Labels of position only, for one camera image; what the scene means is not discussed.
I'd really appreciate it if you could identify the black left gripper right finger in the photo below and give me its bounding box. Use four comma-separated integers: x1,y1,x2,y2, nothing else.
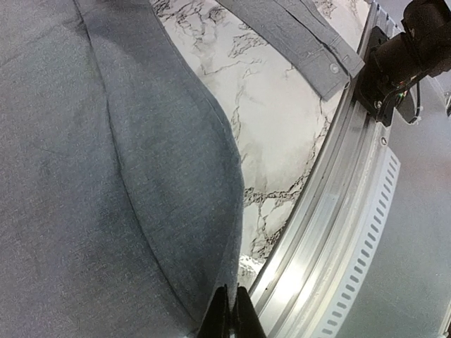
232,287,266,338

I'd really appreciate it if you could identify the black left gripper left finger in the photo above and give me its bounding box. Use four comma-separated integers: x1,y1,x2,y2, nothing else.
197,285,231,338

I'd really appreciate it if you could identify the grey long sleeve shirt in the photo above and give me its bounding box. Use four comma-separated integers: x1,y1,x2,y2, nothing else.
1,1,369,337

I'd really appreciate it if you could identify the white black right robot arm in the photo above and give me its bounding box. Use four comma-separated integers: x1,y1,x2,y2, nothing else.
375,1,450,84

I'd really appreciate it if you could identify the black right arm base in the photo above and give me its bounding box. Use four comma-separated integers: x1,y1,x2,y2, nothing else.
354,26,421,127

